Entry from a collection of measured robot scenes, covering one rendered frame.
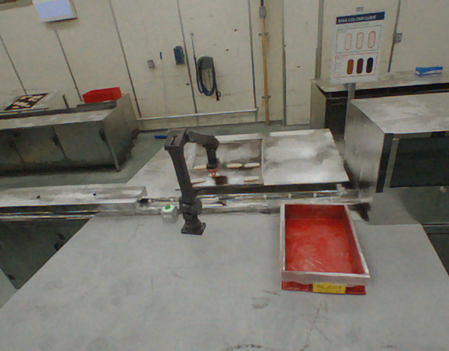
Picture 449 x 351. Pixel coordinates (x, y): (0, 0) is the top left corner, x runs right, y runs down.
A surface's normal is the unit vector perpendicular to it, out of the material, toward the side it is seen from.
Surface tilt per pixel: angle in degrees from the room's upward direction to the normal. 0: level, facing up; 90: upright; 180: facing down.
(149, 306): 0
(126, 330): 0
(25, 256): 90
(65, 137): 90
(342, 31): 90
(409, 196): 92
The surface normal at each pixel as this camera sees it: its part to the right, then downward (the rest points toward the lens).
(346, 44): -0.18, 0.51
